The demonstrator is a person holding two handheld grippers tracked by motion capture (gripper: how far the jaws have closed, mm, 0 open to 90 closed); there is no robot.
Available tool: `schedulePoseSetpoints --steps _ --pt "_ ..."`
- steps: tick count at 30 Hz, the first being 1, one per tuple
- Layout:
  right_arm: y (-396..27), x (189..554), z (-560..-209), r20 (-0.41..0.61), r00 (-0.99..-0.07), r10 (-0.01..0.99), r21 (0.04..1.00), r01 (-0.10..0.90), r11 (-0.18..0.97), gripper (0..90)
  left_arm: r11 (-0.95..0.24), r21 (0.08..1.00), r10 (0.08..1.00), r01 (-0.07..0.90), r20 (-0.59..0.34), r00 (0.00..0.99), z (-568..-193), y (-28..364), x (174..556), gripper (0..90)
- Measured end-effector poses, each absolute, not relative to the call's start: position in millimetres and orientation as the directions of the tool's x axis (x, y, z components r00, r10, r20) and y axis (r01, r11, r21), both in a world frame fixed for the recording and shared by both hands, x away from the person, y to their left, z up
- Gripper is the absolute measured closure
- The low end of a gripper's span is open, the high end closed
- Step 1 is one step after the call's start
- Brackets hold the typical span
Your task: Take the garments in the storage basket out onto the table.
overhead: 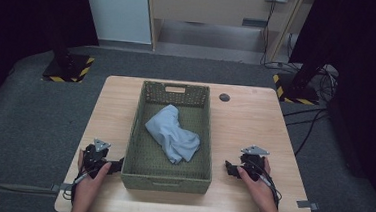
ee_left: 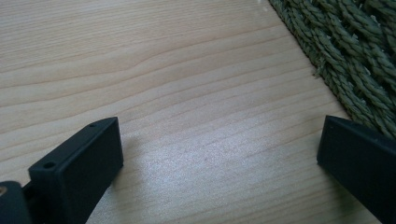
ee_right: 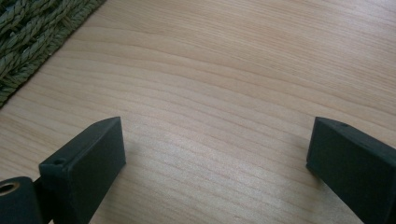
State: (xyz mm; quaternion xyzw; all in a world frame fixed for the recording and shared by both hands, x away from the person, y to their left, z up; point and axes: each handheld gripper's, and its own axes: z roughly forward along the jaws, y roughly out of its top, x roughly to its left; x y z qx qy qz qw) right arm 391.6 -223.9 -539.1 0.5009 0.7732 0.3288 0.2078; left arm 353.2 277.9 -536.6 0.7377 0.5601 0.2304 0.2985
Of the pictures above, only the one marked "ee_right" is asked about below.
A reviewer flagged green woven mat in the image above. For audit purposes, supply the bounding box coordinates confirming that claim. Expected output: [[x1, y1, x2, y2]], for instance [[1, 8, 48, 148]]
[[0, 0, 106, 109]]

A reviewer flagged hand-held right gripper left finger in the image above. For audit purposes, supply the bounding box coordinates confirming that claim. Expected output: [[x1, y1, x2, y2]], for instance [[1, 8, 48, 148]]
[[38, 116, 127, 224]]

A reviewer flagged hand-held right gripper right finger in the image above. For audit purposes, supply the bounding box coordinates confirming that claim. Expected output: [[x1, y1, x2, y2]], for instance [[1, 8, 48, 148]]
[[305, 116, 396, 224]]

